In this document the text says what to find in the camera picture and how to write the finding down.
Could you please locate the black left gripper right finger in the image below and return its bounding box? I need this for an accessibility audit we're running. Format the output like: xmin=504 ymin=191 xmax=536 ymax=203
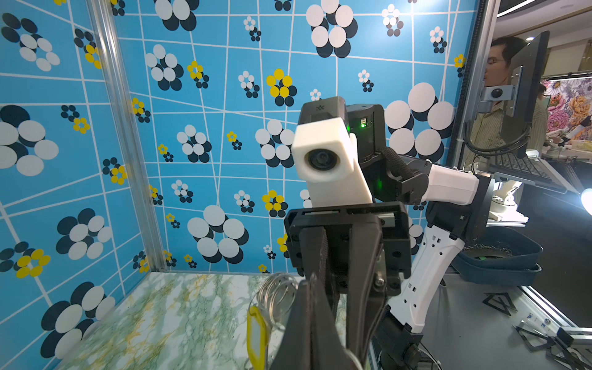
xmin=309 ymin=274 xmax=363 ymax=369

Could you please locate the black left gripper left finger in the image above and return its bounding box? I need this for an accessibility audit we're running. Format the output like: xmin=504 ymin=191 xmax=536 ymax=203
xmin=271 ymin=280 xmax=311 ymax=370

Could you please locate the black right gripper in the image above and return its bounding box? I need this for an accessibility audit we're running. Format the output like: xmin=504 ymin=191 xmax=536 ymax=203
xmin=284 ymin=202 xmax=412 ymax=361

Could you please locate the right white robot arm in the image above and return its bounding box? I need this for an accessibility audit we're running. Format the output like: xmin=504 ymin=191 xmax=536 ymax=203
xmin=272 ymin=97 xmax=493 ymax=369

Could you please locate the black monitor on arm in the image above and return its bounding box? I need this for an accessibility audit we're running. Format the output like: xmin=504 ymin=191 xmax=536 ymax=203
xmin=500 ymin=31 xmax=550 ymax=145

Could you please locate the yellow key tag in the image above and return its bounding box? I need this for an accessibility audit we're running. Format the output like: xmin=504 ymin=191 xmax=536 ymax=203
xmin=246 ymin=305 xmax=269 ymax=370

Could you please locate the dark teal plastic bin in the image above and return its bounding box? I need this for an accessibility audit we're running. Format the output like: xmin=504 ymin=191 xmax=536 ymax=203
xmin=452 ymin=226 xmax=544 ymax=286

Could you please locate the person in striped shirt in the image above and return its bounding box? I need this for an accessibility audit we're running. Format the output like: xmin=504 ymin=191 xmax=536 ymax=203
xmin=470 ymin=36 xmax=548 ymax=153

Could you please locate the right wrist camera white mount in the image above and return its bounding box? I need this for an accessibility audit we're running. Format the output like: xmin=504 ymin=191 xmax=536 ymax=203
xmin=291 ymin=118 xmax=373 ymax=208

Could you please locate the aluminium corner post left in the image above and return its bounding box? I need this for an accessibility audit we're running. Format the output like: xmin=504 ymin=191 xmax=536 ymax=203
xmin=86 ymin=1 xmax=167 ymax=272

